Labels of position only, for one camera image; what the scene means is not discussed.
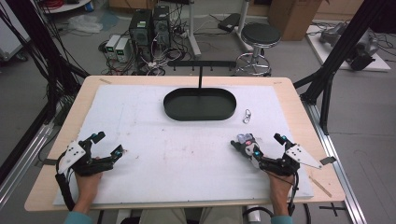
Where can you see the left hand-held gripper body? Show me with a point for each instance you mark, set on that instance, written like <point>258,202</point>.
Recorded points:
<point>93,163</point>

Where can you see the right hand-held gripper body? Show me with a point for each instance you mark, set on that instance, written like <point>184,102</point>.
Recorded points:
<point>280,165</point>

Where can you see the silver metal carabiner clip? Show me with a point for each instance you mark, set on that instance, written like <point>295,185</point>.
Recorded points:
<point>247,116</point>

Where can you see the black key rack with tray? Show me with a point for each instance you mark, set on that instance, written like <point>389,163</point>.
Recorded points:
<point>199,104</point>

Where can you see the person's left hand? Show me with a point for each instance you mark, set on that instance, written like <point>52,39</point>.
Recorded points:
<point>87,185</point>

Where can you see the person's right hand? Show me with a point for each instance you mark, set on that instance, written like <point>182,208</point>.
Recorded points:
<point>281,188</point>

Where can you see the black tape piece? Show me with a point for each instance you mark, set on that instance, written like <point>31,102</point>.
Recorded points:
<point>328,160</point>
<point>49,161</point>

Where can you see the thin wooden stick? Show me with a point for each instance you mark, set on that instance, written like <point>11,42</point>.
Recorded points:
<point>320,186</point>

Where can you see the white foam mat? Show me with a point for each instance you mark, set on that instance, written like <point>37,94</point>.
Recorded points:
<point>174,155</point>

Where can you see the person's legs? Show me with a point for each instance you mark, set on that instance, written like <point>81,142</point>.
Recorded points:
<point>174,216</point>

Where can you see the white power supply unit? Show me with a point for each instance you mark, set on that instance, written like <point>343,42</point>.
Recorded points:
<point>122,49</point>
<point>112,46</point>

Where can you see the white floor board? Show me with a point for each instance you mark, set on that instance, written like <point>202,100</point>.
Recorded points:
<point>323,53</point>

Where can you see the black round stool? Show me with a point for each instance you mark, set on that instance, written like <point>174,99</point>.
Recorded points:
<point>261,35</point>

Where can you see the black computer tower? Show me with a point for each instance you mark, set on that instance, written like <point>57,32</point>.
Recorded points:
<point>140,34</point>
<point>162,26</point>

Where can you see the clear plastic bag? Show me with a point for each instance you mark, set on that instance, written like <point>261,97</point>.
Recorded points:
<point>85,24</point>

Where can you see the grey and black machine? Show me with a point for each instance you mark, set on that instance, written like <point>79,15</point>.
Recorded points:
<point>362,49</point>

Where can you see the cardboard box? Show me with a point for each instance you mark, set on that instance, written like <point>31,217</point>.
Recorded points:
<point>294,18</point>

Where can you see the white desk leg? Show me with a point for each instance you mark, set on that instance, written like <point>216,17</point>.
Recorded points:
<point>244,25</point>
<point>193,31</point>

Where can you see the flat black box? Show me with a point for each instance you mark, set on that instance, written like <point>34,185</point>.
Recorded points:
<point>229,22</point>

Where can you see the white round table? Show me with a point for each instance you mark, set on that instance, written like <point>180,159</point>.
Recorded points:
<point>67,6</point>

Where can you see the aluminium rail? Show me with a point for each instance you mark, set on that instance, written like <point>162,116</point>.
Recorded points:
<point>336,161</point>
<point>21,161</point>

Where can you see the black frame strut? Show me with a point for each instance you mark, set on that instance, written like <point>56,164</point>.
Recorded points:
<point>339,53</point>
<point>34,46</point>

